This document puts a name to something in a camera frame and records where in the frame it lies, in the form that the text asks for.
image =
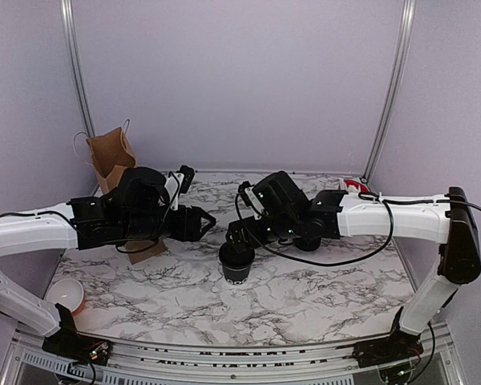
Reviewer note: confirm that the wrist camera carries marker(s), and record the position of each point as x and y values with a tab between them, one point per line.
178	183
250	199

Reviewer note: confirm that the white packets in container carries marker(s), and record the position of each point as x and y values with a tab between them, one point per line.
342	185

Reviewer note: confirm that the brown paper bag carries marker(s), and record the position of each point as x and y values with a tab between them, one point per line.
111	154

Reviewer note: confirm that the orange white bowl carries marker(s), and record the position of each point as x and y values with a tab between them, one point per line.
67	292

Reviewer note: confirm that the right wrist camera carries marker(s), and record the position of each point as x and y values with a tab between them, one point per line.
250	199

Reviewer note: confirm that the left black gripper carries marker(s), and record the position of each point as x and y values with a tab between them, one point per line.
188	228

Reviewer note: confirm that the red cylindrical container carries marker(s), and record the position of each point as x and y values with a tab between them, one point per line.
354	186

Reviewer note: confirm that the left aluminium frame post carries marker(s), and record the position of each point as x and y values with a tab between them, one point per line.
70	35

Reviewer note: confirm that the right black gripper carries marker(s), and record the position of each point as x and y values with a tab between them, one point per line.
236	230

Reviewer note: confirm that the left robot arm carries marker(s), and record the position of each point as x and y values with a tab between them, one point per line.
31	231

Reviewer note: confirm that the aluminium frame post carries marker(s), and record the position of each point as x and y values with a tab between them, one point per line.
396	75
70	35

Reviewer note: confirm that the right aluminium frame post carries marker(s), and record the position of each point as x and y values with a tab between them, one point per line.
396	75

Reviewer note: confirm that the single black paper cup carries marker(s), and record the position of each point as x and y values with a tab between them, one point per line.
236	275

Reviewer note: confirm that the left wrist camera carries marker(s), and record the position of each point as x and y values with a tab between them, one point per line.
178	183

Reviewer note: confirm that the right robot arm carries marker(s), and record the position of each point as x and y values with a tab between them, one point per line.
445	220

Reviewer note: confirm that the front aluminium rail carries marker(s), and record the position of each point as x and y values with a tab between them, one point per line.
134	362

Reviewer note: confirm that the black plastic cup lid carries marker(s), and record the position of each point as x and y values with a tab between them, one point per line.
229	257

